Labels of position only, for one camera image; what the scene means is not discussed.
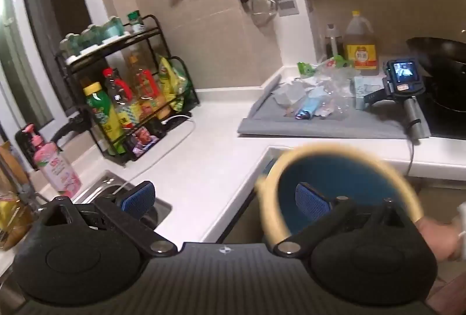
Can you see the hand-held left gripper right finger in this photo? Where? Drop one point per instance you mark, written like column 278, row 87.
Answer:
column 311, row 200

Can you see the clear plastic bag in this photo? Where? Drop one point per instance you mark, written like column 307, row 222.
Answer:
column 338, row 100

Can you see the yellow-green snack bag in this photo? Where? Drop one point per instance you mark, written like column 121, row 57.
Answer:
column 169, row 82

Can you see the black smartphone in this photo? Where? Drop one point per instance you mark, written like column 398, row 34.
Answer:
column 143, row 140

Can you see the cooking wine jug yellow label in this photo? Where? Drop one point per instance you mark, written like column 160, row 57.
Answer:
column 360, row 53

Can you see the blue bin with yellow rim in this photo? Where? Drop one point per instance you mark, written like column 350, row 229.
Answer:
column 327, row 173

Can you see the teal glass jar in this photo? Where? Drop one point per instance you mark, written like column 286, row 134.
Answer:
column 69, row 45
column 113, row 27
column 90, row 35

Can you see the green bottle with yellow cap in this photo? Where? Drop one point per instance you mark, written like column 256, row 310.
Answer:
column 105, row 118

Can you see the black wok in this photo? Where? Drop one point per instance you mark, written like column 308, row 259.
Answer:
column 444, row 56

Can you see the green wrapper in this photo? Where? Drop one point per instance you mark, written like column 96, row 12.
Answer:
column 306, row 68

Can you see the blue packet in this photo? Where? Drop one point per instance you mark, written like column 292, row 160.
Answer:
column 307, row 108

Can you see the dark oil dispenser bottle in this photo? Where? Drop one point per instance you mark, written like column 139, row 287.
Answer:
column 334, row 45

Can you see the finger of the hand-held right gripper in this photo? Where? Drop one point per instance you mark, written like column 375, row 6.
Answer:
column 375, row 97

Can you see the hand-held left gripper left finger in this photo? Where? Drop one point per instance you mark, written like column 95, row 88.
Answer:
column 140, row 196

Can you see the green-capped spice jar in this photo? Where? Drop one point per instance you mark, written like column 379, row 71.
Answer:
column 135, row 22

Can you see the steel sink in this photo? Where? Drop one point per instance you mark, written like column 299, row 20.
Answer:
column 102, row 184

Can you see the soy sauce bottle red cap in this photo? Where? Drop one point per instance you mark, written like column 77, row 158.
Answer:
column 120, row 96

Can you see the pink pump bottle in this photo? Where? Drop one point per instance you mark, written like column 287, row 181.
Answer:
column 54, row 165

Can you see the person's right hand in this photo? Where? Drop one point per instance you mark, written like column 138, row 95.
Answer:
column 440, row 238

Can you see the grey mat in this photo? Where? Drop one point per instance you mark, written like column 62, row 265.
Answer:
column 346, row 125

